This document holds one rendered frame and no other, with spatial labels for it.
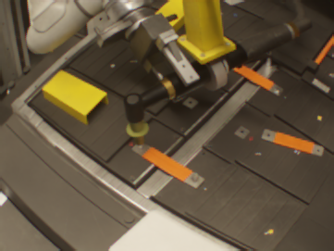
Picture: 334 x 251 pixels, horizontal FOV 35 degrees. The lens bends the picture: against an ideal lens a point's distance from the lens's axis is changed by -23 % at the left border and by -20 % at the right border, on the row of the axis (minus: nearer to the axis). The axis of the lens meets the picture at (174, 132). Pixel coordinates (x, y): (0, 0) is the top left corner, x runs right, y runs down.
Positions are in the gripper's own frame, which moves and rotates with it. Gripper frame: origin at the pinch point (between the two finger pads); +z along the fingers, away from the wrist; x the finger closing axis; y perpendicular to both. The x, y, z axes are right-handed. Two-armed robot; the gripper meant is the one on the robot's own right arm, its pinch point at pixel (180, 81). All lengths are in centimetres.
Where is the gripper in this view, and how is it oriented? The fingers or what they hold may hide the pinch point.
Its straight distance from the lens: 115.3
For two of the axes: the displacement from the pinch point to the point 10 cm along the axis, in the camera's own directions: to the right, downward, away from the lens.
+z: 5.3, 8.4, -1.2
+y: 8.2, -4.7, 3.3
